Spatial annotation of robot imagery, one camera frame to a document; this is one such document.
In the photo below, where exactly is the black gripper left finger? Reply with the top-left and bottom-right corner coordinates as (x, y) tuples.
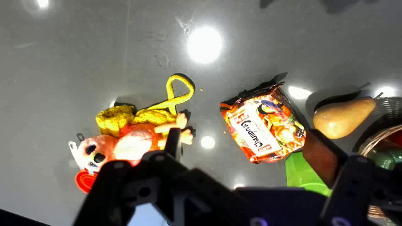
(73, 128), (235, 226)

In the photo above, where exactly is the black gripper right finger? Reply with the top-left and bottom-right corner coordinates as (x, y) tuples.
(302, 129), (402, 226)

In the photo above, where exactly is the yellow-brown pear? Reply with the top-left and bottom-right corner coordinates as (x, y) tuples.
(313, 98), (377, 139)

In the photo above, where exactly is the green toy pepper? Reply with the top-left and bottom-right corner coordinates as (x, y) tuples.
(371, 148), (402, 171)

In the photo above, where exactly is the green plastic cup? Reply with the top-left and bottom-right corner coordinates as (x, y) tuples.
(286, 152), (331, 196)

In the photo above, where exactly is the orange plush toy animal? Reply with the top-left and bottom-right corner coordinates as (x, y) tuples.
(68, 74), (195, 193)

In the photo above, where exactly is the orange instant noodle packet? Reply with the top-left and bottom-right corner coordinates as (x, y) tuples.
(220, 73), (307, 163)

